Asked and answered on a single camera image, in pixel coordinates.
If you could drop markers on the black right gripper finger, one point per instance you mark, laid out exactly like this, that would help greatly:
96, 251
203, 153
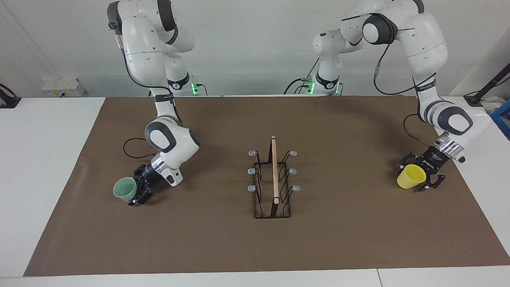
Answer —
143, 194
140, 172

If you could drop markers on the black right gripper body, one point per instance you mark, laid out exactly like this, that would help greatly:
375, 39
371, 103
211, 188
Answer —
151, 175

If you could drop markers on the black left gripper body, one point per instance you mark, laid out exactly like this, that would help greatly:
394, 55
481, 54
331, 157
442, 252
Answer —
432, 160

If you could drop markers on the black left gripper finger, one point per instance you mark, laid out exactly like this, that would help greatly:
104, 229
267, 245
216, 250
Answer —
435, 179
408, 159

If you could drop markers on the yellow plastic cup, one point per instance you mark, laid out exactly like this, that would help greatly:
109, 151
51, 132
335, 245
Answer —
410, 177

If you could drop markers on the pale green plastic cup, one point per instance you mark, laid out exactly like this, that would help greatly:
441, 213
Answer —
124, 189

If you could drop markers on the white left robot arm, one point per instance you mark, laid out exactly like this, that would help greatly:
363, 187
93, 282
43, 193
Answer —
422, 48

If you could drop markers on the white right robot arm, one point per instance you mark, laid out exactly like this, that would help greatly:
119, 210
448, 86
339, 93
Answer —
147, 52

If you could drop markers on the brown table mat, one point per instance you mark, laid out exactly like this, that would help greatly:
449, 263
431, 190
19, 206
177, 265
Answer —
199, 239

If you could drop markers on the blue box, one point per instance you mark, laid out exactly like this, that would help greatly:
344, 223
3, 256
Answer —
503, 119

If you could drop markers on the white crumpled plastic bag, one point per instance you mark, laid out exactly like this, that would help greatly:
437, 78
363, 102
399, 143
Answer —
492, 104

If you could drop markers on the black stand pole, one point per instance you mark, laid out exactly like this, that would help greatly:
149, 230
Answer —
492, 83

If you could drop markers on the white power strip box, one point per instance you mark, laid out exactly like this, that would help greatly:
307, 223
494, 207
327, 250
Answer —
63, 87

